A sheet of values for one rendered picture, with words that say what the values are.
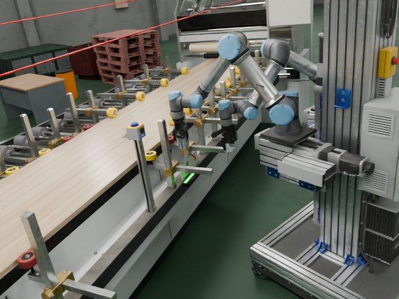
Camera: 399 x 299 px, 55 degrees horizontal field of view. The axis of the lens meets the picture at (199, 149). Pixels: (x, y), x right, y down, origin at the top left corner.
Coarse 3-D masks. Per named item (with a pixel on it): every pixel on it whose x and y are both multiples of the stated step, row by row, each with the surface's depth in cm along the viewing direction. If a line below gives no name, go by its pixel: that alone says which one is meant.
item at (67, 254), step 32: (192, 128) 305; (256, 128) 484; (160, 160) 262; (224, 160) 378; (128, 192) 229; (192, 192) 314; (96, 224) 204; (64, 256) 184; (160, 256) 277; (0, 288) 152; (32, 288) 167; (128, 288) 237
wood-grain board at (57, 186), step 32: (160, 96) 359; (96, 128) 296; (64, 160) 245; (96, 160) 239; (128, 160) 234; (0, 192) 214; (32, 192) 210; (64, 192) 205; (96, 192) 201; (0, 224) 183; (64, 224) 181; (0, 256) 160
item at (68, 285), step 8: (32, 280) 160; (40, 280) 158; (64, 288) 153; (72, 288) 151; (80, 288) 149; (88, 288) 148; (96, 288) 148; (88, 296) 148; (96, 296) 146; (104, 296) 144; (112, 296) 143
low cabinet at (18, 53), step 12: (24, 48) 1047; (36, 48) 1015; (48, 48) 985; (60, 48) 966; (0, 60) 914; (12, 60) 899; (24, 60) 916; (36, 60) 934; (60, 60) 972; (0, 72) 956; (24, 72) 923; (36, 72) 941; (48, 72) 960
